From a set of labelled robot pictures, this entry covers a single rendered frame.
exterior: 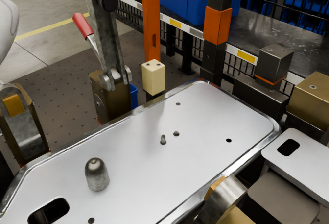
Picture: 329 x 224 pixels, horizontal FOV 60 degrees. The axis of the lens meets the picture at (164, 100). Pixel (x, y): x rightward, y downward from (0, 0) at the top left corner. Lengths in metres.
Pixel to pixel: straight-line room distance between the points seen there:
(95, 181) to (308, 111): 0.39
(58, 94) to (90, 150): 0.69
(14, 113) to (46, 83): 0.75
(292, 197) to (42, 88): 0.98
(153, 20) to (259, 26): 0.38
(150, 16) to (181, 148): 0.25
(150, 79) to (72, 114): 0.53
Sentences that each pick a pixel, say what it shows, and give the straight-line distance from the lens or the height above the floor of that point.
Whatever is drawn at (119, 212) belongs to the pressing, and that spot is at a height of 1.00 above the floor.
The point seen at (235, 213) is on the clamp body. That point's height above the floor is 1.04.
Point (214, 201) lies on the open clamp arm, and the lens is 0.31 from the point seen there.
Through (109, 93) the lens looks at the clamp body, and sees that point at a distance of 0.54.
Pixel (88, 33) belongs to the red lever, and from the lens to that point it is 0.57.
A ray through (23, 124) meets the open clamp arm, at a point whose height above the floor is 1.04.
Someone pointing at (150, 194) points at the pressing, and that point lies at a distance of 0.43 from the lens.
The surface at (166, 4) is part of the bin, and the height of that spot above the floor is 1.04.
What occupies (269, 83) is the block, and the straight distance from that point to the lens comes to 0.64.
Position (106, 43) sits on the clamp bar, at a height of 1.13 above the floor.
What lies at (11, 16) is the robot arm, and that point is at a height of 1.02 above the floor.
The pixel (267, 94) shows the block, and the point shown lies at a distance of 0.63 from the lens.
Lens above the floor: 1.36
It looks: 38 degrees down
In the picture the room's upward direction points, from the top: straight up
